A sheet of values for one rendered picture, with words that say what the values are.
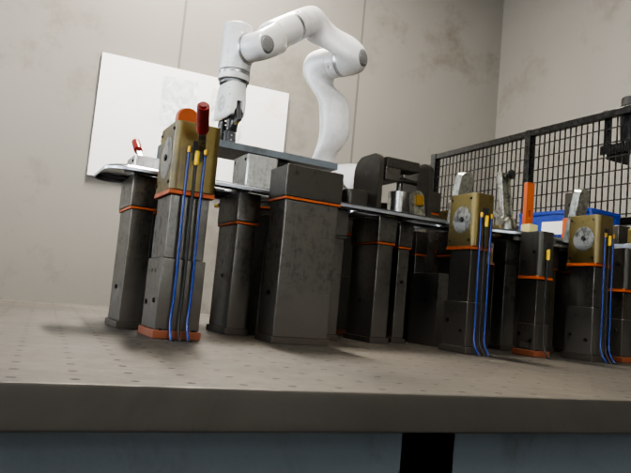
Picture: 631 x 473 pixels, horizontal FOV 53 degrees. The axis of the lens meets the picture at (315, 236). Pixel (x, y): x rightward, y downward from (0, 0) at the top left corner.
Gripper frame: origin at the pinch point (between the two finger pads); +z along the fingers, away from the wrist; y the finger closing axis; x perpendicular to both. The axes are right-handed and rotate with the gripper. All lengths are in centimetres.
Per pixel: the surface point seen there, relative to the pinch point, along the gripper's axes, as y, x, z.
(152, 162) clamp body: 18.4, -25.6, 13.5
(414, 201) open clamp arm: 25, 45, 11
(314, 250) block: 54, -5, 31
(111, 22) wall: -215, 19, -108
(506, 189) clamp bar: 27, 80, 2
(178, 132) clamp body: 53, -34, 14
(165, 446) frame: 96, -47, 54
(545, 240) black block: 60, 55, 22
